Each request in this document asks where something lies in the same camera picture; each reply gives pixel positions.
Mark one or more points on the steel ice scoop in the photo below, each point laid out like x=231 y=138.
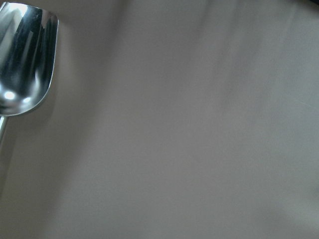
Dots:
x=28 y=39

